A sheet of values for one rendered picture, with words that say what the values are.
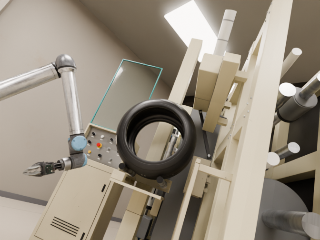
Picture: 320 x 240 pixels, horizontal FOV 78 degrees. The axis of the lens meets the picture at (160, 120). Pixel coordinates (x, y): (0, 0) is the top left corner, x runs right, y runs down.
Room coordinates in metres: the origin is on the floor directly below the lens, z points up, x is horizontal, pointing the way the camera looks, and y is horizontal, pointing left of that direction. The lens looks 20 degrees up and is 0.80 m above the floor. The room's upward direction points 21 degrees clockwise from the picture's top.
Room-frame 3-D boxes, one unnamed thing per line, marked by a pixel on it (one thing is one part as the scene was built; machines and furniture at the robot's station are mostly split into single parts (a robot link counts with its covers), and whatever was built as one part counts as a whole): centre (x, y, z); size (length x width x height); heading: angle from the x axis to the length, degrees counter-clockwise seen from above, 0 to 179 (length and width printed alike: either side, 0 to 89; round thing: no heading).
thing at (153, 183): (1.74, -0.08, 0.90); 0.40 x 0.03 x 0.10; 77
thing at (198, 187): (1.70, -0.46, 1.05); 0.20 x 0.15 x 0.30; 167
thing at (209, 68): (1.38, -0.31, 1.71); 0.61 x 0.25 x 0.15; 167
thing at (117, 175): (1.60, 0.09, 0.83); 0.36 x 0.09 x 0.06; 167
